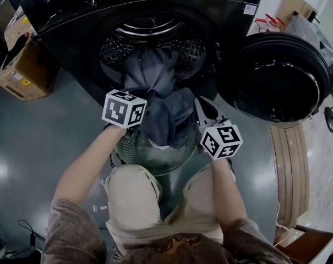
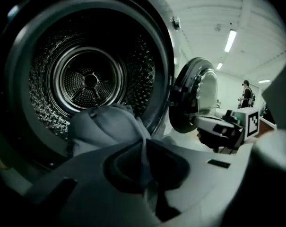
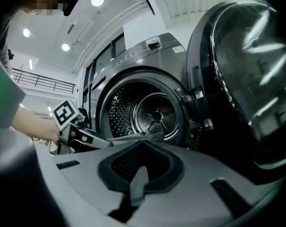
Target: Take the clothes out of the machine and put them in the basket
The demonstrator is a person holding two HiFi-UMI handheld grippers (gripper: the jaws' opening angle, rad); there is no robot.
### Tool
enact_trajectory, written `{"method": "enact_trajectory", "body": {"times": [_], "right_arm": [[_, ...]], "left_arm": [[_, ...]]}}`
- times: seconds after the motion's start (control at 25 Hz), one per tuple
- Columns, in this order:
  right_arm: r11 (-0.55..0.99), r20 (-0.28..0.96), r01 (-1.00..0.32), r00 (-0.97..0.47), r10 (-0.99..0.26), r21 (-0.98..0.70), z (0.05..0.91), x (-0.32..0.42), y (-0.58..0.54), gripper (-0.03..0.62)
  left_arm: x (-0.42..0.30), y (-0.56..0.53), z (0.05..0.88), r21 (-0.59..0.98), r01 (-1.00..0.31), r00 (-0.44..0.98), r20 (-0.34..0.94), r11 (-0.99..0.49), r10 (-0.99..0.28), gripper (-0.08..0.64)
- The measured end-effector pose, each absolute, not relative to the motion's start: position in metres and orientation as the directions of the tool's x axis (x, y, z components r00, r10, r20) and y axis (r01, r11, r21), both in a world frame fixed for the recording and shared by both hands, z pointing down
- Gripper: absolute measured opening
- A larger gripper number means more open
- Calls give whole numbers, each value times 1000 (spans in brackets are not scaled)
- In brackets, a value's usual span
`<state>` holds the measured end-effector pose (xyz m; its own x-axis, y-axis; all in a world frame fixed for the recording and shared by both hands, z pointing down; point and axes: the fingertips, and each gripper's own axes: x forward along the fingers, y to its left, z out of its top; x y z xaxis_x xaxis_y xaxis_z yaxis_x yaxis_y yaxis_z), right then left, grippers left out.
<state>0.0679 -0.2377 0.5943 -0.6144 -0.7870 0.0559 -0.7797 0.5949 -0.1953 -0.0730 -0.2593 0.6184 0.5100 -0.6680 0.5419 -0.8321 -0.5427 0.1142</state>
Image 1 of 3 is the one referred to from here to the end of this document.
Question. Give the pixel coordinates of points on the person's left forearm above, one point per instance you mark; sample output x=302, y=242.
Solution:
x=86, y=164

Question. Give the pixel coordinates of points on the dark grey garment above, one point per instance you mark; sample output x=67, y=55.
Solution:
x=160, y=111

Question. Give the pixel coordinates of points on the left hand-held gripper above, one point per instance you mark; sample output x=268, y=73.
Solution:
x=115, y=109

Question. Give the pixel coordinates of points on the person's brown shirt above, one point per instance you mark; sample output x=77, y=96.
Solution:
x=72, y=235

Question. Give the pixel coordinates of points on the black washing machine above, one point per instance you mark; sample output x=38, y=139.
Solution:
x=72, y=32

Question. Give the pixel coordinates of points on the black standing fan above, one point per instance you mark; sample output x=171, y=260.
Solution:
x=330, y=120

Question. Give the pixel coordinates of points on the red and white plastic bag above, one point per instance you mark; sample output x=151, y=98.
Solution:
x=269, y=23

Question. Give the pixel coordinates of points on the round black washing machine door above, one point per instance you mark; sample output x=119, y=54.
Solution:
x=276, y=92

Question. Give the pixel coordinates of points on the brown cardboard sheet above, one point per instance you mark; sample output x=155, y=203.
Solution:
x=295, y=5

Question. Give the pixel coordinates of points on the person's right forearm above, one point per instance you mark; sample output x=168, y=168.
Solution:
x=228, y=194

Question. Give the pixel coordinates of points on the brown wooden stool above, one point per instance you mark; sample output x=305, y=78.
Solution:
x=309, y=243

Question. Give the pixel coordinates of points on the large brown cardboard box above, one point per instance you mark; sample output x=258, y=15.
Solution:
x=26, y=76

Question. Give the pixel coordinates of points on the wooden platform step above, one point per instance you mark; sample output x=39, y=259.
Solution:
x=291, y=180

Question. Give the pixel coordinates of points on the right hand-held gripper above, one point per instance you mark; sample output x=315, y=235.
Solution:
x=222, y=142

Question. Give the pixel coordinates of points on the person's beige shorts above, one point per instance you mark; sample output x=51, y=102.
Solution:
x=130, y=202

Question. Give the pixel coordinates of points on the round slatted laundry basket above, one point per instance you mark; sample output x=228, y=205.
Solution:
x=160, y=158

